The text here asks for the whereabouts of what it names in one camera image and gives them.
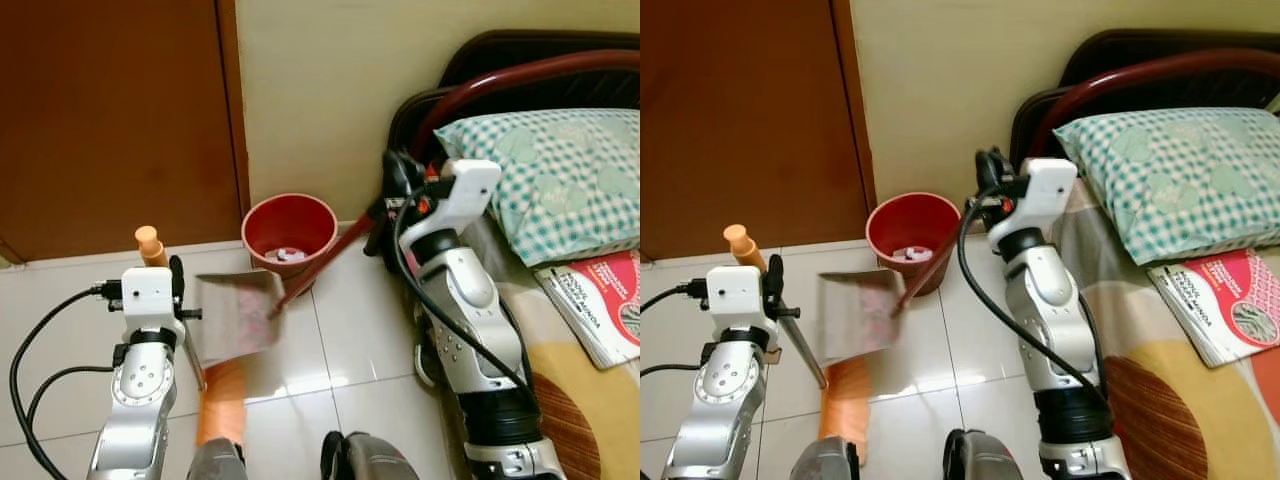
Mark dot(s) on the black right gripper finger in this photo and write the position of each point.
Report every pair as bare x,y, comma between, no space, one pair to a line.
378,235

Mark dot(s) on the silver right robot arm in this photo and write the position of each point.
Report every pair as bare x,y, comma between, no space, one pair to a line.
1050,320
470,320

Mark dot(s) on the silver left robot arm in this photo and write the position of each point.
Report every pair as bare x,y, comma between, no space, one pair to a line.
135,395
722,395

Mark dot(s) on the red plastic bucket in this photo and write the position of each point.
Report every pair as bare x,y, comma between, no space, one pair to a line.
290,225
912,222

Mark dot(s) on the small white plastic lid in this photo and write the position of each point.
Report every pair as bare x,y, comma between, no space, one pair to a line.
285,255
910,254

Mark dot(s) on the grey left robot leg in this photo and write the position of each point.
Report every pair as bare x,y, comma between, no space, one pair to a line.
825,460
215,462

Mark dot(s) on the grey robot leg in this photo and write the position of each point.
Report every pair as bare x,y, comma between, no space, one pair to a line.
365,457
825,460
985,455
215,462

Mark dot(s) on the dark wooden bed headboard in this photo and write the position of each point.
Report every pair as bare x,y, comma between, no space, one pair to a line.
1150,75
520,80

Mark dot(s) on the green checked pillow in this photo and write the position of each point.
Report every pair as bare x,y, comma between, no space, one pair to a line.
1180,180
560,180

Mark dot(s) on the brown wooden door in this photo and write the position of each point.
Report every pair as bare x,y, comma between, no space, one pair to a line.
110,120
740,120

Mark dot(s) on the red and white magazine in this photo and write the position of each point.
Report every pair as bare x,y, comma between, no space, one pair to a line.
1225,300
600,305

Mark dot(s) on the beige orange patterned bedsheet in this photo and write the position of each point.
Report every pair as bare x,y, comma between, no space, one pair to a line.
590,410
1180,410

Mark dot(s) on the grey right robot leg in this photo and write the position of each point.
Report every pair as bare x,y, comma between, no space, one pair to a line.
985,455
365,457

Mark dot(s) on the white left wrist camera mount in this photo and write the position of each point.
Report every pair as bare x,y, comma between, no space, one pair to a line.
733,290
148,290

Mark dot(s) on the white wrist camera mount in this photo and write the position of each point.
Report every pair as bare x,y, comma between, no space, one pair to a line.
465,195
1040,195
148,290
733,290

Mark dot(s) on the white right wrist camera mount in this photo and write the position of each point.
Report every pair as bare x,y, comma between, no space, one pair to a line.
465,195
1040,195

